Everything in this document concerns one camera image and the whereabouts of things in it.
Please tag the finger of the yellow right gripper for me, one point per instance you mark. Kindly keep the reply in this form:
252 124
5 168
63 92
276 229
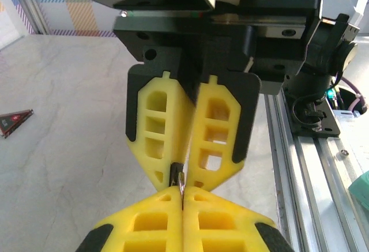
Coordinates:
199 139
176 119

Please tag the teal alarm clock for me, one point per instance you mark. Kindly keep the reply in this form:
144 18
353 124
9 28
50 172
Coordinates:
360 191

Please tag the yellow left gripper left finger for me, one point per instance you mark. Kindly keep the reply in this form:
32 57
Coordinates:
176 229

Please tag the red black triangle piece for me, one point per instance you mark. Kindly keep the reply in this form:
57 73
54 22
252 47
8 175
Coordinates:
14 122

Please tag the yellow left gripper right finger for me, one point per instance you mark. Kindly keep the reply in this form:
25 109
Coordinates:
191 229

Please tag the silver keyring with keys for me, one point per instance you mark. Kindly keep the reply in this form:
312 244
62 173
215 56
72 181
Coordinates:
181 188

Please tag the aluminium frame bar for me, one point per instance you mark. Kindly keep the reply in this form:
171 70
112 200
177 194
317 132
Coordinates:
31 4

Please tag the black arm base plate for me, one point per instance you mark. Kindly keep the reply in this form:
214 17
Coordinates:
328 119

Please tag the aluminium mounting rail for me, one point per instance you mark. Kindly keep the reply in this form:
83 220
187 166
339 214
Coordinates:
317 177

